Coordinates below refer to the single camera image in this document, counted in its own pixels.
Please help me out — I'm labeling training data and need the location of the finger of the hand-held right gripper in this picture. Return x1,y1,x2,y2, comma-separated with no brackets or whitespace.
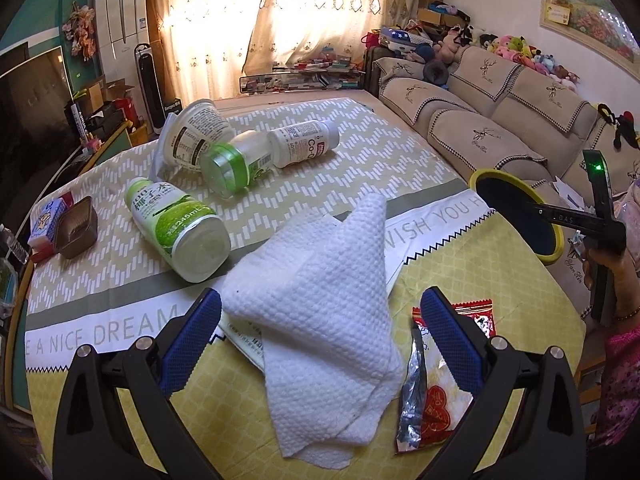
532,202,599,239

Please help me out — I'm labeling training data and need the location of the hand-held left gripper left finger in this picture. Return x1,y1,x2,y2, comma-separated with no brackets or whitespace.
52,287,223,480

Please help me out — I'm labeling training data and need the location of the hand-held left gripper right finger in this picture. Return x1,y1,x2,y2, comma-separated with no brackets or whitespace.
420,286,588,480

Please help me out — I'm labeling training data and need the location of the yellow rimmed trash bin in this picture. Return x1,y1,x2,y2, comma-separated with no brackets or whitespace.
468,168,566,267

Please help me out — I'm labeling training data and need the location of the white cloth towel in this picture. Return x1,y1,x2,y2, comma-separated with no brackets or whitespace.
219,192,405,463

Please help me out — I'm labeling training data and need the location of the brown plastic tray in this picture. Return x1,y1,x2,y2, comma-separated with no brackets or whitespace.
52,196,99,260

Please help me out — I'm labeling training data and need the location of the person's right hand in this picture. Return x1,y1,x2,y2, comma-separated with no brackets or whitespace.
582,247,636,313

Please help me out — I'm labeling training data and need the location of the pink bag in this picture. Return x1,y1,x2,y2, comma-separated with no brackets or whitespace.
614,191,640,223

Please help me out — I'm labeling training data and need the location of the red snack wrapper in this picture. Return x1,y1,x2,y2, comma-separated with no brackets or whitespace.
411,299,497,341

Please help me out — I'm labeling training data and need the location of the printed paper sheet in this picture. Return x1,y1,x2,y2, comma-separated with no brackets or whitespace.
216,317,269,374

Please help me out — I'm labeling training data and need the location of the silver red heart wrapper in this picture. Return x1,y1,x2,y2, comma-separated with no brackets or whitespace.
394,324,474,456

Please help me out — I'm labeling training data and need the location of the black yellow plush toy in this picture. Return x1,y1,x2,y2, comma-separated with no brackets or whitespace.
596,102,640,152

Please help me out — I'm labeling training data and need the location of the green coconut water bottle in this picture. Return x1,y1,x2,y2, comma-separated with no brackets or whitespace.
125,177,232,284

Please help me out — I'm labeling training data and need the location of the beige sofa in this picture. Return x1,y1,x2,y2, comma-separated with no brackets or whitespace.
369,44,640,281

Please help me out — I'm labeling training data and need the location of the row of plush toys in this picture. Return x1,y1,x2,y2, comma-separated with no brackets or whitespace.
434,24,582,92

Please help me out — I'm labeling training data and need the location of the clear jar with green band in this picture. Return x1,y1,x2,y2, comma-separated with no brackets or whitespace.
199,130,279,199

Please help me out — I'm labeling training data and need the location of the small blue carton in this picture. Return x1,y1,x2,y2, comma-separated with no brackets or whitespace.
27,197,76,264

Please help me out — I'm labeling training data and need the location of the framed flower picture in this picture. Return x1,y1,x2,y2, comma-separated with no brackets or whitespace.
540,0,637,69

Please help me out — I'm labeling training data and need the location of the dark round cushion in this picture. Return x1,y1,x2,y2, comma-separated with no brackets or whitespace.
423,59,452,84

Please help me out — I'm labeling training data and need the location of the white plastic cup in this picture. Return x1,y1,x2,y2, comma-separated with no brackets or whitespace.
150,99,236,182

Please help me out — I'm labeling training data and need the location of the white bottle with red label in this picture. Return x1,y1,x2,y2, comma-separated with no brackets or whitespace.
267,120,341,169

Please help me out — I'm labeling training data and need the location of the small black box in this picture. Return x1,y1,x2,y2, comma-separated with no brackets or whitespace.
162,94,184,122

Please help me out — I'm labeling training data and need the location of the star printed bag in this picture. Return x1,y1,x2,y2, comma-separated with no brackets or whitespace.
378,26,432,54

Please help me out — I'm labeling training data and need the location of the stack of cardboard boxes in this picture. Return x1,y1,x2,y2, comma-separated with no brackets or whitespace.
417,0,467,29

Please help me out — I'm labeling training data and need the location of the open cardboard box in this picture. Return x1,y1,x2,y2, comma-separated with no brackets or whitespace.
74,76,137,128

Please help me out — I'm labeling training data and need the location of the black white tower fan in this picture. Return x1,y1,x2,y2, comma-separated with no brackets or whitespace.
133,42,166,129

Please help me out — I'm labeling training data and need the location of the flat screen television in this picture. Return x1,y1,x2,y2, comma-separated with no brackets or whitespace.
0,45,77,203

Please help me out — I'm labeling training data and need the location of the cluttered glass side table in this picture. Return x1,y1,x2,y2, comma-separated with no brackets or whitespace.
238,59,369,96

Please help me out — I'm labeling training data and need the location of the white tower air conditioner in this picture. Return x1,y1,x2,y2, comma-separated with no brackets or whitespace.
94,0,151,127

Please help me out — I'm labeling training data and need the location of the cream patterned curtain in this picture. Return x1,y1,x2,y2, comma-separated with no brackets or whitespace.
145,0,402,107

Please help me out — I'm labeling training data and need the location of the artificial flower bunch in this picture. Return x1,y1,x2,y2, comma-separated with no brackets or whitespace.
62,4,99,62

